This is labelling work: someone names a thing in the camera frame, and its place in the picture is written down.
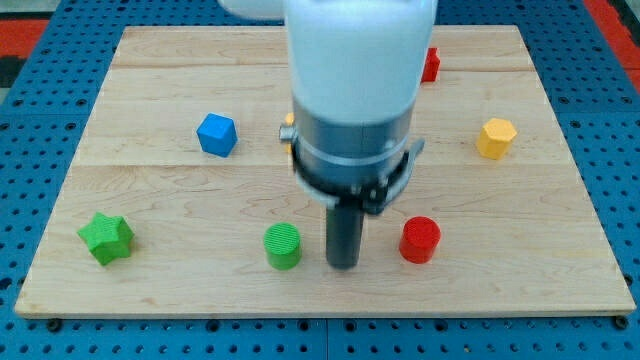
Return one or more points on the red block behind arm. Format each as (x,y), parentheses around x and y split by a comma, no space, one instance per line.
(431,65)

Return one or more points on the yellow block behind arm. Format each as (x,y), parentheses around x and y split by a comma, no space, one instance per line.
(289,121)

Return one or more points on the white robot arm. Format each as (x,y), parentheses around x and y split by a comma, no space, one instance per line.
(356,67)

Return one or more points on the black cylindrical end effector rod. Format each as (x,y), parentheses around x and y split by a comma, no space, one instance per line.
(344,224)

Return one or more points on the green cylinder block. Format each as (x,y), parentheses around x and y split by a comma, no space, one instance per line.
(282,243)

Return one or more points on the blue cube block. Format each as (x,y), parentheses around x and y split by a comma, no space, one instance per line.
(217,135)

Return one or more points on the red cylinder block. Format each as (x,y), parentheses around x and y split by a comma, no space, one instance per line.
(419,240)

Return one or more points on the wooden board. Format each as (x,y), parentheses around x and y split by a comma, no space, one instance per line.
(519,236)

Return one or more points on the yellow hexagon block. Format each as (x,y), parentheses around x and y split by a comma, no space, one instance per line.
(495,138)

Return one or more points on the green star block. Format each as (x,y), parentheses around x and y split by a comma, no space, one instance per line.
(107,238)

